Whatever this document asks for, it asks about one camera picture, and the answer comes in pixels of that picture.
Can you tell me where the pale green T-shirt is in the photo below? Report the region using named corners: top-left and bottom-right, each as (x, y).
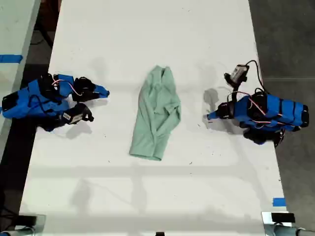
top-left (128, 64), bottom-right (182, 162)

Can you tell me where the long blue tape strip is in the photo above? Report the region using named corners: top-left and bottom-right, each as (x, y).
top-left (0, 54), bottom-right (24, 64)

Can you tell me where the short blue tape strip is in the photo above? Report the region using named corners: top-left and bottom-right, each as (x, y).
top-left (272, 197), bottom-right (287, 207)

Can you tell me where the small black box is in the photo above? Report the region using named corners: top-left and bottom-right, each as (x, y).
top-left (270, 212), bottom-right (296, 223)
top-left (16, 215), bottom-right (38, 227)

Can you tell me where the black camera stalk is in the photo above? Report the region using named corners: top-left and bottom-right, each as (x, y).
top-left (230, 82), bottom-right (244, 103)

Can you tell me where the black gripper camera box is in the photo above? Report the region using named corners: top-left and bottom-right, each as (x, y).
top-left (224, 64), bottom-right (250, 87)
top-left (62, 103), bottom-right (95, 125)

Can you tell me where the black camera cable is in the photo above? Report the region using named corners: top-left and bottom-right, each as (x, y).
top-left (245, 59), bottom-right (266, 93)

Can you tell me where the thin black floor cable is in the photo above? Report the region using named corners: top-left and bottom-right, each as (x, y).
top-left (30, 29), bottom-right (54, 48)

